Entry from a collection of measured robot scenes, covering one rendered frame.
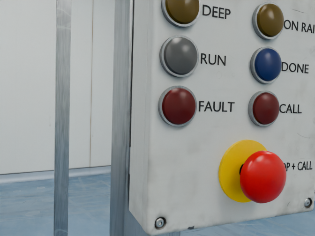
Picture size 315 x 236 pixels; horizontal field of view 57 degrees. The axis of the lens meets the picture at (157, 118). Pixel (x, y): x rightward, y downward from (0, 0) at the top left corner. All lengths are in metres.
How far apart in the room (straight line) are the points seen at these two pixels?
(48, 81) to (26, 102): 0.36
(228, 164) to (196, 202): 0.04
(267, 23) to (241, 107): 0.07
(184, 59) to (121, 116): 0.10
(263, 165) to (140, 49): 0.13
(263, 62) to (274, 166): 0.08
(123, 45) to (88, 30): 3.81
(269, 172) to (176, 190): 0.07
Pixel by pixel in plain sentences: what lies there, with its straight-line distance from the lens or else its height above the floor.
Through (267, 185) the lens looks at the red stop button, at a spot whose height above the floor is 0.94.
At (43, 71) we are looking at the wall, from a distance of 3.89.
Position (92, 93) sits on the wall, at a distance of 4.01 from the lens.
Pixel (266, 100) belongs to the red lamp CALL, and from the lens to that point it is 0.25.
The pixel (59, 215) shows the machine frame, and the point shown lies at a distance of 1.45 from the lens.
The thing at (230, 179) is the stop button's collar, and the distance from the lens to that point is 0.25.
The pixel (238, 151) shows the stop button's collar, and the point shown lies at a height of 0.96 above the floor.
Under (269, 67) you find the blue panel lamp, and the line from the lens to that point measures 0.26.
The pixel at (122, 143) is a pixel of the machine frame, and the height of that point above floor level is 0.96.
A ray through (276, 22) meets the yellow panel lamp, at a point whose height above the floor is 1.06.
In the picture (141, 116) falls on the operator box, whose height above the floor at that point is 0.98.
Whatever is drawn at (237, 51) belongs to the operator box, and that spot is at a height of 1.04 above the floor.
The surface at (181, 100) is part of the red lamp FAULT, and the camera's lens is 0.21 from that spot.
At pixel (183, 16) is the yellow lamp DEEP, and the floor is 1.06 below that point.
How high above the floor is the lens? 1.00
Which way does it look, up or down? 3 degrees down
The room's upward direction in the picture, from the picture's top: 2 degrees clockwise
